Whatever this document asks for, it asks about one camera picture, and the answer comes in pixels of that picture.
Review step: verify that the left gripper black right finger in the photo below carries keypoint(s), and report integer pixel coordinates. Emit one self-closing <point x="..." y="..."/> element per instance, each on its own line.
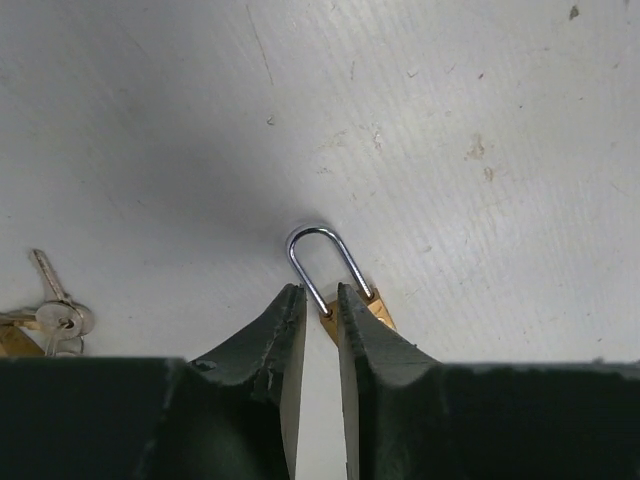
<point x="409" y="416"/>

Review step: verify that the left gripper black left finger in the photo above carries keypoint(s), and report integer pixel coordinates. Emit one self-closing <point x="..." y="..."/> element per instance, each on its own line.
<point x="232" y="413"/>

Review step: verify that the small brass padlock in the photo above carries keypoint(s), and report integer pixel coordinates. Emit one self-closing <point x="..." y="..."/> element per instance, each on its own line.
<point x="322" y="260"/>

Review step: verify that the silver key set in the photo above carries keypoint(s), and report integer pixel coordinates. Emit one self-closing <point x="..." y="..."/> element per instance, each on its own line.
<point x="59" y="324"/>

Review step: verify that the large brass padlock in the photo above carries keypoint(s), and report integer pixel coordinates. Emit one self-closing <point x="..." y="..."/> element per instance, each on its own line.
<point x="15" y="343"/>

